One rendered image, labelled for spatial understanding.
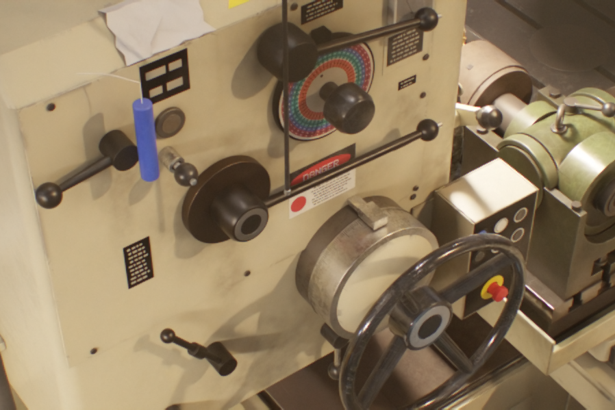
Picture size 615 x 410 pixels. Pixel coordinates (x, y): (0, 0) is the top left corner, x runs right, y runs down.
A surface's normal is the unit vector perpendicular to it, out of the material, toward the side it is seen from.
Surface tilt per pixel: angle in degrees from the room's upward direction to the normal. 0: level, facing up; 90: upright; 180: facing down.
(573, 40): 0
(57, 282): 90
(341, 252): 38
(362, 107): 71
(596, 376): 0
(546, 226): 90
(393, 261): 60
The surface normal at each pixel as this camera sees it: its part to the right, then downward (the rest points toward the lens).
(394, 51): 0.58, 0.55
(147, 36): 0.11, -0.32
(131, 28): 0.39, 0.07
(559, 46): 0.00, -0.73
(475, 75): -0.38, -0.46
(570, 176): -0.69, -0.05
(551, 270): -0.81, 0.40
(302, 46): 0.61, 0.29
